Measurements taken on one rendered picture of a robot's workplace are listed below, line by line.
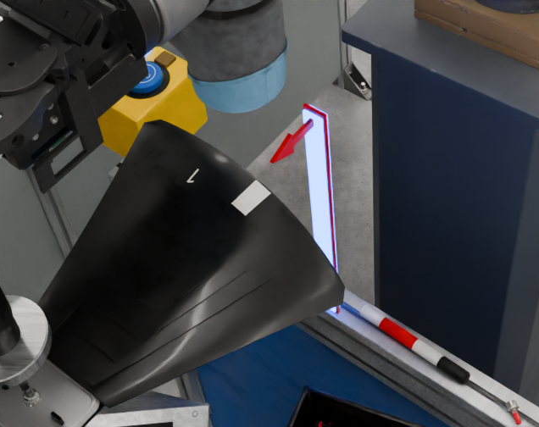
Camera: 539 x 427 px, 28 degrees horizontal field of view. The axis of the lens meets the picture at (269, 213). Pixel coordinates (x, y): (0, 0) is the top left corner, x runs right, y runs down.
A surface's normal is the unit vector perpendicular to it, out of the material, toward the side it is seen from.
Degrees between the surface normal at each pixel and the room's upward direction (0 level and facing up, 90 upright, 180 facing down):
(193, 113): 90
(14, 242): 90
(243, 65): 90
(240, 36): 90
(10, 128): 1
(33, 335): 0
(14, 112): 1
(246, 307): 19
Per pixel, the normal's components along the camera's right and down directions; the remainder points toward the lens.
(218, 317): 0.18, -0.49
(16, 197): 0.77, 0.47
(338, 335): -0.63, 0.65
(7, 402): -0.08, -0.60
